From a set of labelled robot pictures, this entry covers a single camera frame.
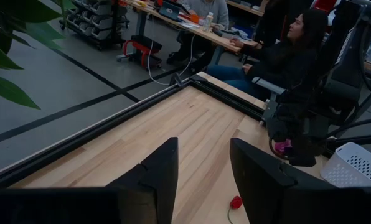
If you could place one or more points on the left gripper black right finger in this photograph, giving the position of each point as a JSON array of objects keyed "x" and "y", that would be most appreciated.
[{"x": 260, "y": 186}]

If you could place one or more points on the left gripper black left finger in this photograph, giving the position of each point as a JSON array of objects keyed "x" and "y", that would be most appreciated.
[{"x": 160, "y": 174}]

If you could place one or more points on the magenta toy fruit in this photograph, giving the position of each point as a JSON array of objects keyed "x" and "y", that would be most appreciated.
[{"x": 282, "y": 147}]

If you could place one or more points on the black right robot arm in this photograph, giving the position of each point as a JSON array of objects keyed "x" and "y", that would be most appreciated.
[{"x": 347, "y": 68}]

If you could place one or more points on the red toy cherry with stem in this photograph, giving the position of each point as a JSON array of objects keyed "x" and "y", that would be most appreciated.
[{"x": 236, "y": 202}]

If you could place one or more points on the white perforated plastic basket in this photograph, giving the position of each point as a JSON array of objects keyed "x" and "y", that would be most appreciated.
[{"x": 350, "y": 168}]

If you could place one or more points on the grey office chair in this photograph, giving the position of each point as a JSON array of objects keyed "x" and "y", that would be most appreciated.
[{"x": 266, "y": 84}]

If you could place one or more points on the person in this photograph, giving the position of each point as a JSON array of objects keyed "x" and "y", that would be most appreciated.
[
  {"x": 285, "y": 62},
  {"x": 204, "y": 9}
]

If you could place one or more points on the red and black stool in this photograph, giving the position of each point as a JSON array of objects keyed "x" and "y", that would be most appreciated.
[{"x": 145, "y": 46}]

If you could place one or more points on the long wooden desk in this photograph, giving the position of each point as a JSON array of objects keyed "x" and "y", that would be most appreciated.
[{"x": 216, "y": 39}]

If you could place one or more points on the clear plastic bottle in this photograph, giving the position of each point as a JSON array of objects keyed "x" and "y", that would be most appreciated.
[{"x": 208, "y": 22}]

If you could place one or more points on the blue tablet screen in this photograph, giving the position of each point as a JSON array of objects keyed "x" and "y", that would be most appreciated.
[{"x": 169, "y": 11}]

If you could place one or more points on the black cart with grey bins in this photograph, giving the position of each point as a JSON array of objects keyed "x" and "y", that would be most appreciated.
[{"x": 95, "y": 21}]

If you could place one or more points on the green potted plant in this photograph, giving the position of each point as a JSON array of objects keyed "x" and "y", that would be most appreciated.
[{"x": 5, "y": 56}]

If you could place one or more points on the black corner bracket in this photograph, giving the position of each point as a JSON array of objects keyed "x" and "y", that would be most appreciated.
[{"x": 176, "y": 80}]

